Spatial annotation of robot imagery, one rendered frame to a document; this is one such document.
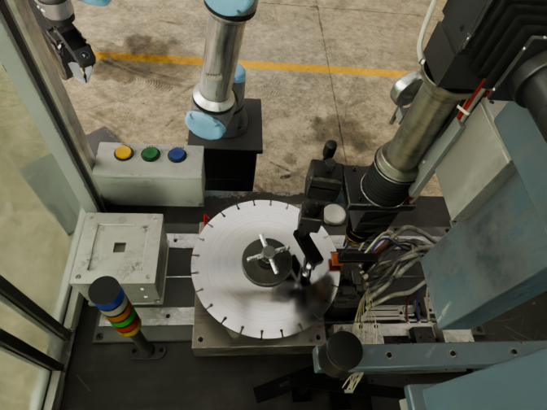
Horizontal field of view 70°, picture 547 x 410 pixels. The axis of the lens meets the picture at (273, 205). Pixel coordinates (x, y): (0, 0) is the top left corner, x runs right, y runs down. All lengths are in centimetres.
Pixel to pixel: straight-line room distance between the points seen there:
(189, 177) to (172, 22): 226
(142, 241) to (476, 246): 71
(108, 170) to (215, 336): 51
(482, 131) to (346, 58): 262
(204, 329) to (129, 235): 28
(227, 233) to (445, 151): 53
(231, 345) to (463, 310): 53
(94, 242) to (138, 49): 214
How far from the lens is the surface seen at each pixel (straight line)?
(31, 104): 83
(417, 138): 55
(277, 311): 84
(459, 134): 53
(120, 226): 100
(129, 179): 110
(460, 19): 46
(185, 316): 103
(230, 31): 95
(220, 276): 86
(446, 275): 59
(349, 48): 318
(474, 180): 50
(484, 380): 37
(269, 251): 83
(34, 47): 88
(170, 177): 107
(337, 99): 272
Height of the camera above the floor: 175
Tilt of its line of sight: 57 degrees down
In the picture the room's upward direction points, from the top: 11 degrees clockwise
